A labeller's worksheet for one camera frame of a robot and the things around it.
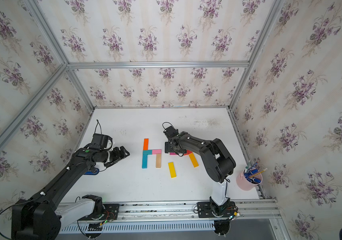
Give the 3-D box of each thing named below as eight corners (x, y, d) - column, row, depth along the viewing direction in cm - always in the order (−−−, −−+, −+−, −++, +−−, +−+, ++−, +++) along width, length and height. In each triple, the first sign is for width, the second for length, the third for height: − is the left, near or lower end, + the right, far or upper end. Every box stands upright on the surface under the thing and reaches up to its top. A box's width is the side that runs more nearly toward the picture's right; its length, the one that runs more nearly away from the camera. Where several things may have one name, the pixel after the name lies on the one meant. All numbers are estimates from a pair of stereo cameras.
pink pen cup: (236, 190, 82) (245, 183, 73) (232, 176, 87) (240, 168, 78) (254, 190, 82) (265, 183, 73) (249, 176, 88) (259, 168, 78)
